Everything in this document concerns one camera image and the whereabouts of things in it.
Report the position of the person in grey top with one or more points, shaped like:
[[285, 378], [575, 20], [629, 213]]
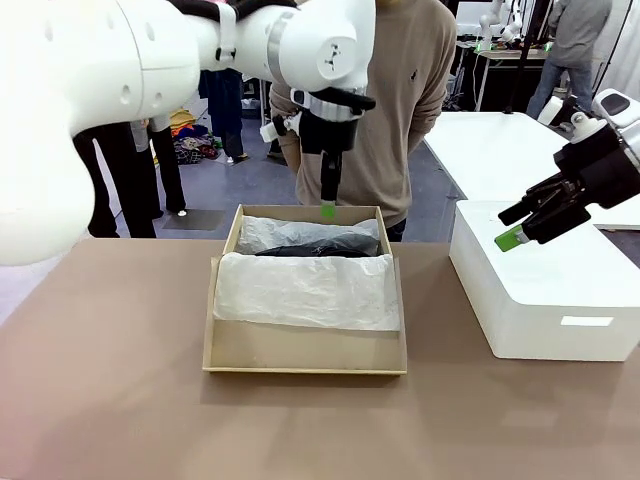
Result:
[[580, 30]]

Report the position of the person in white top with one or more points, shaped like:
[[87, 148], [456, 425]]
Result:
[[167, 165]]

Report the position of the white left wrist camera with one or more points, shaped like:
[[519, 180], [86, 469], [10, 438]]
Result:
[[270, 132]]

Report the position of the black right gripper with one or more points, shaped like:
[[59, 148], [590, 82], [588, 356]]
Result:
[[600, 165]]

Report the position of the black stand pole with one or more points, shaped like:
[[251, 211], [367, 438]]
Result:
[[522, 50]]

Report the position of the white storage crate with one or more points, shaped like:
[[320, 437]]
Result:
[[550, 285]]

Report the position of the white tissue paper sheet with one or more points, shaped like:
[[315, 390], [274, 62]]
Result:
[[300, 290]]

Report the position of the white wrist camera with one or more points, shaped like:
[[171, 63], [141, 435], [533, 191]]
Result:
[[270, 132], [550, 110]]

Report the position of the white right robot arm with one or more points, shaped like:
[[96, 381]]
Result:
[[631, 122]]

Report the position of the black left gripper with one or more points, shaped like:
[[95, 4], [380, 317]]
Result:
[[330, 135]]

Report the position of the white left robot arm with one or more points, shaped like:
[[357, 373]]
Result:
[[100, 75]]

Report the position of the grey floor plate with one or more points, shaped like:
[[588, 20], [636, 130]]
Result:
[[200, 220]]

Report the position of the colourful clothes pile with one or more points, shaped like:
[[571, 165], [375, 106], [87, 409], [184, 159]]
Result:
[[192, 145]]

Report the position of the beige cardboard shoe box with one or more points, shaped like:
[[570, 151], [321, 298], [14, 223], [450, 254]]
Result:
[[300, 350]]

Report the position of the person's left forearm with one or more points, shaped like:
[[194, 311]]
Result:
[[425, 127]]

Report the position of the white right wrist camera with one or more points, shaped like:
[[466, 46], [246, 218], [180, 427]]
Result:
[[550, 110]]

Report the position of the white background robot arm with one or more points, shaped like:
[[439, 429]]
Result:
[[487, 20]]

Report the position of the background workbench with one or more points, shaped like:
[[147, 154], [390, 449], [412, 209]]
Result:
[[500, 56]]

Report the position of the person in cream coat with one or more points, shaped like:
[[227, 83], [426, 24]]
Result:
[[140, 190]]

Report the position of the person in beige sweater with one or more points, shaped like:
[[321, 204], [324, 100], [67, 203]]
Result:
[[400, 75]]

